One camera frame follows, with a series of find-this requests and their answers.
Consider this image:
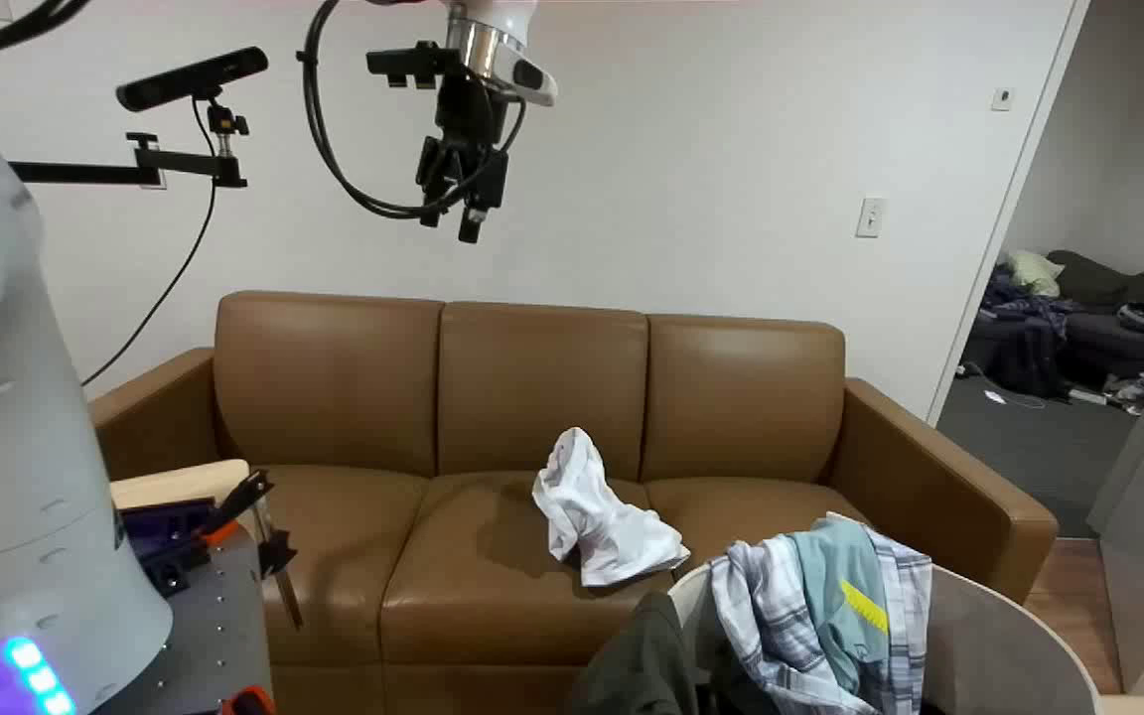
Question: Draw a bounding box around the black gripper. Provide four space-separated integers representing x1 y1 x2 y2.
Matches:
410 60 523 248

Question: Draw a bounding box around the white shirt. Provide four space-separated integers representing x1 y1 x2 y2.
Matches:
527 420 694 591

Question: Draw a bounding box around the plaid shirt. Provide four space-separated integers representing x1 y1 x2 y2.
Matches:
703 521 940 715

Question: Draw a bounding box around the white laundry basket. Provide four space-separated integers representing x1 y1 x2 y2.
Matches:
664 562 1103 715

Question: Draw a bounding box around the brown leather sofa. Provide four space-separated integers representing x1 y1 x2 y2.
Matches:
89 290 1064 715

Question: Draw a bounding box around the black orange clamp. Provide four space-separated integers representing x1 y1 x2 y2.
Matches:
121 468 309 631

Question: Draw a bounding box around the wooden board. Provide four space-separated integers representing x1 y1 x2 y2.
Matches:
109 457 260 517

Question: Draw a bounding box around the dark grey garment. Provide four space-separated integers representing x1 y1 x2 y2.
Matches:
566 590 735 715

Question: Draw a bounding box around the teal garment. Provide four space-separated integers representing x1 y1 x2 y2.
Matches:
786 514 897 692

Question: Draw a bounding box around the dark clothes pile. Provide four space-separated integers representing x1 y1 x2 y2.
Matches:
967 263 1080 402

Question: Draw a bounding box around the pale cloth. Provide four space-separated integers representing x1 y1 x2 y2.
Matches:
1005 248 1069 304

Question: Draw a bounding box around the dark grey sofa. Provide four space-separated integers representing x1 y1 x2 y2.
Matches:
967 248 1144 402

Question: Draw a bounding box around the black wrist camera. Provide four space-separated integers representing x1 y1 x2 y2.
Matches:
362 39 461 91

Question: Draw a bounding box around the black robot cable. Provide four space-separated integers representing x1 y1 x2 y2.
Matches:
294 0 470 228

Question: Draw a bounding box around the thin black camera cable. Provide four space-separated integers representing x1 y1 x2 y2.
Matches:
77 97 225 395

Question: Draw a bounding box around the black bar camera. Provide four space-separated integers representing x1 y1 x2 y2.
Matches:
112 46 276 114

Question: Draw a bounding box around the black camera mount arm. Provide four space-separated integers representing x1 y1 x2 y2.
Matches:
10 97 256 191

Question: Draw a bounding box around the white wall switch plate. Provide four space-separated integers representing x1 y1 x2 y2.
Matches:
854 196 889 241

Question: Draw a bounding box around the orange clamp handle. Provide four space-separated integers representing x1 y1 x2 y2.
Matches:
220 684 278 715

